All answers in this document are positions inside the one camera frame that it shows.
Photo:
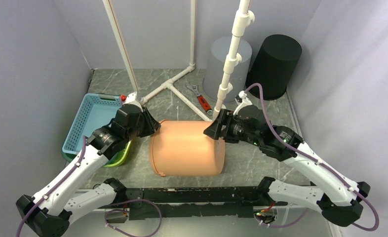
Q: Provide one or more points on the blue plastic basket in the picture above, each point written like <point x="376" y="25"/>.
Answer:
<point x="95" y="111"/>

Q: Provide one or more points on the orange plastic bucket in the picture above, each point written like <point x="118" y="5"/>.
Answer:
<point x="179" y="148"/>

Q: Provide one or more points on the black plastic bucket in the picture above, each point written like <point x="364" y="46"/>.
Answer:
<point x="274" y="65"/>

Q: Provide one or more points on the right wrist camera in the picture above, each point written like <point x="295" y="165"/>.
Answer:
<point x="242" y="101"/>

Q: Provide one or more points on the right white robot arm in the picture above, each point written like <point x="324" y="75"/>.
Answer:
<point x="333" y="195"/>

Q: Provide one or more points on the green plastic tray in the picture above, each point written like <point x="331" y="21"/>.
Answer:
<point x="122" y="157"/>

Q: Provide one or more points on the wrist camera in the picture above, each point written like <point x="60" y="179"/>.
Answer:
<point x="242" y="101"/>
<point x="131" y="98"/>

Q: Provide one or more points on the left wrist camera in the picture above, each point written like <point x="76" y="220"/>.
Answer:
<point x="131" y="98"/>

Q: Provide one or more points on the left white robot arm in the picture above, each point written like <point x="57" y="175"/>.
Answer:
<point x="50" y="211"/>

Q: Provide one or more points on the red handled adjustable wrench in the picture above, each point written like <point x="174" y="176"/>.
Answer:
<point x="204" y="104"/>

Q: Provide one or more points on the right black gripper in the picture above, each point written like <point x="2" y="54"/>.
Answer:
<point x="226" y="117"/>

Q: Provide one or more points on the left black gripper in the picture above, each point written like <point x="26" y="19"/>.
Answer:
<point x="152" y="125"/>

